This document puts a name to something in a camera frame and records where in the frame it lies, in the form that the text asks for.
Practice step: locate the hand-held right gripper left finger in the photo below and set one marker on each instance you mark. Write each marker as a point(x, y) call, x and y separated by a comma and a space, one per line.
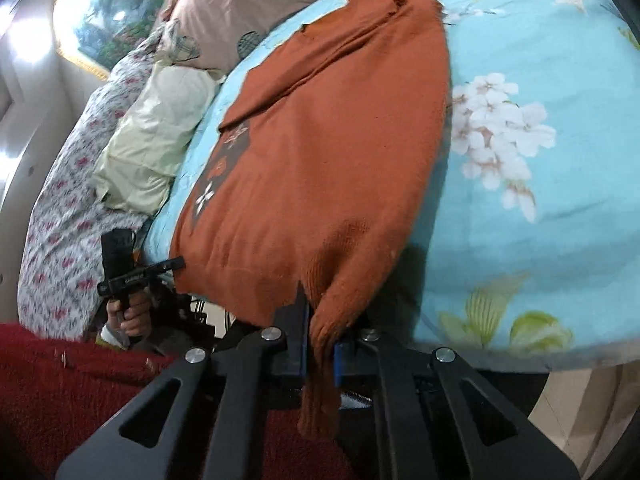
point(301, 345)

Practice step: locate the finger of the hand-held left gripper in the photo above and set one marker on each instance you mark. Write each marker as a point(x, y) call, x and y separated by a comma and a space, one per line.
point(160, 266)

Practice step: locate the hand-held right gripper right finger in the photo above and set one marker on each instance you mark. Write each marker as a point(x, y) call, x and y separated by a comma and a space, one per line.
point(338, 360)

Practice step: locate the orange knitted sweater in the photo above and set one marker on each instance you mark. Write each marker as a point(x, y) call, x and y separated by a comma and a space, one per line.
point(320, 170)

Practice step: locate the person's left hand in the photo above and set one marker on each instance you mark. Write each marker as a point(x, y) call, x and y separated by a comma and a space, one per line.
point(131, 317)

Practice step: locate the white red floral quilt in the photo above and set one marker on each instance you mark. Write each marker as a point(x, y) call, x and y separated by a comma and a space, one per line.
point(80, 185)

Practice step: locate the pale yellow pillow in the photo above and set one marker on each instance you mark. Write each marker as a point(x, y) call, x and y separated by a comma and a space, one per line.
point(150, 137)

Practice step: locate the red fuzzy blanket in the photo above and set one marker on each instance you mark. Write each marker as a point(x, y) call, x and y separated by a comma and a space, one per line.
point(125, 400)

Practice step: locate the framed landscape painting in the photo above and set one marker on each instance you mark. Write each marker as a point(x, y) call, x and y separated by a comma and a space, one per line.
point(107, 12)

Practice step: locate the light blue floral bedsheet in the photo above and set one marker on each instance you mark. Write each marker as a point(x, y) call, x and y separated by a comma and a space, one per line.
point(505, 170)

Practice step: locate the pink pillow with hearts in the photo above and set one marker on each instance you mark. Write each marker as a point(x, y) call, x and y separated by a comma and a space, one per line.
point(240, 10)

